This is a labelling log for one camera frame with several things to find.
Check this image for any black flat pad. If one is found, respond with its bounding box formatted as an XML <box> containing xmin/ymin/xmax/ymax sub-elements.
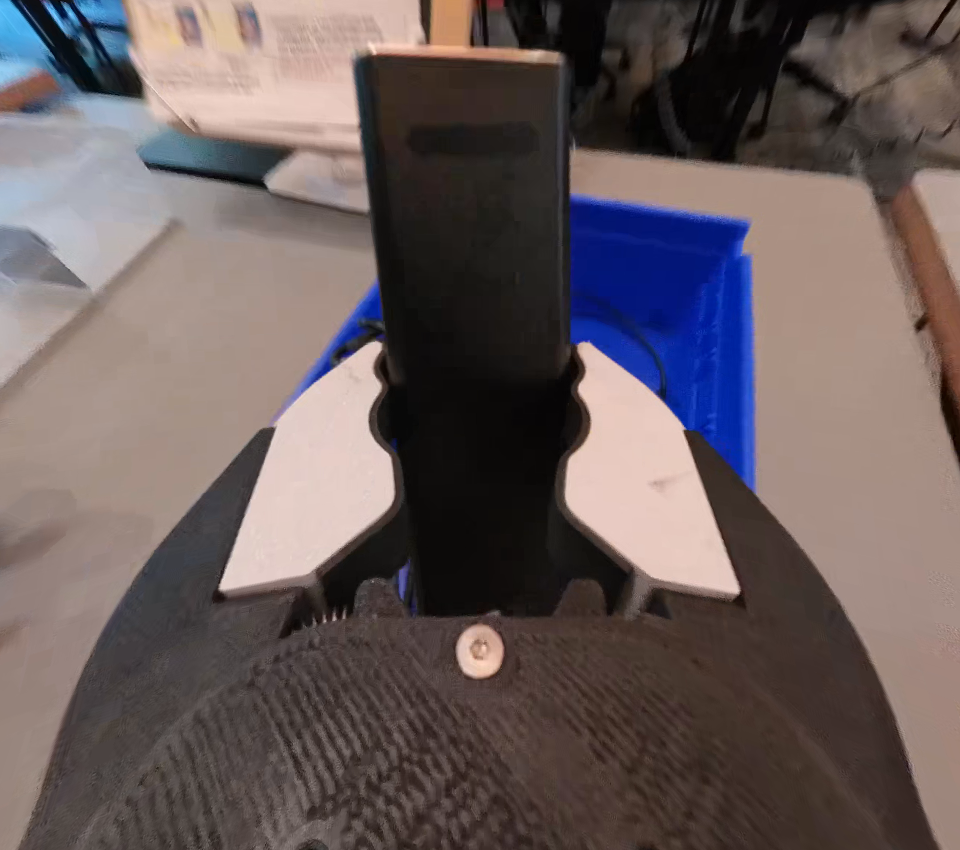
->
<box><xmin>137</xmin><ymin>129</ymin><xmax>292</xmax><ymax>185</ymax></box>

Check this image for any grey desk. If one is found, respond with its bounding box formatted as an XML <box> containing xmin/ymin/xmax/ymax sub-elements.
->
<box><xmin>0</xmin><ymin>93</ymin><xmax>960</xmax><ymax>761</ymax></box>

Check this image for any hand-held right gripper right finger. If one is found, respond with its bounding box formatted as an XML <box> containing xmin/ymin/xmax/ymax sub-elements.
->
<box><xmin>556</xmin><ymin>342</ymin><xmax>744</xmax><ymax>602</ymax></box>

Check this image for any printed instruction sheet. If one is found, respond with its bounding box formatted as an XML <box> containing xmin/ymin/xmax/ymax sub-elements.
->
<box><xmin>96</xmin><ymin>0</ymin><xmax>427</xmax><ymax>142</ymax></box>

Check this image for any white stand base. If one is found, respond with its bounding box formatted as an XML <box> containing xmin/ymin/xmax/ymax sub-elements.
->
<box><xmin>264</xmin><ymin>145</ymin><xmax>370</xmax><ymax>215</ymax></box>

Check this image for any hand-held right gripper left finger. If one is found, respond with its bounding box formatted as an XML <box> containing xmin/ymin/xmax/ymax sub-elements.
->
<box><xmin>216</xmin><ymin>345</ymin><xmax>411</xmax><ymax>600</ymax></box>

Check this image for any blue plastic bin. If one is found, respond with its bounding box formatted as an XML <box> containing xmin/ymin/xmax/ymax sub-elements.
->
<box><xmin>283</xmin><ymin>193</ymin><xmax>757</xmax><ymax>600</ymax></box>

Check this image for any wooden edged side table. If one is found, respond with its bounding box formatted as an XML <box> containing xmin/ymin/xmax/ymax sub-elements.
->
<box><xmin>891</xmin><ymin>168</ymin><xmax>960</xmax><ymax>457</ymax></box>

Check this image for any clear plastic bin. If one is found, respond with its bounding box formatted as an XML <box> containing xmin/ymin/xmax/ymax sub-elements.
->
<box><xmin>0</xmin><ymin>114</ymin><xmax>178</xmax><ymax>388</ymax></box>

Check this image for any black rectangular case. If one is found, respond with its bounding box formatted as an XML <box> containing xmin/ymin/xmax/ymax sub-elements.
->
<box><xmin>352</xmin><ymin>44</ymin><xmax>575</xmax><ymax>619</ymax></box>

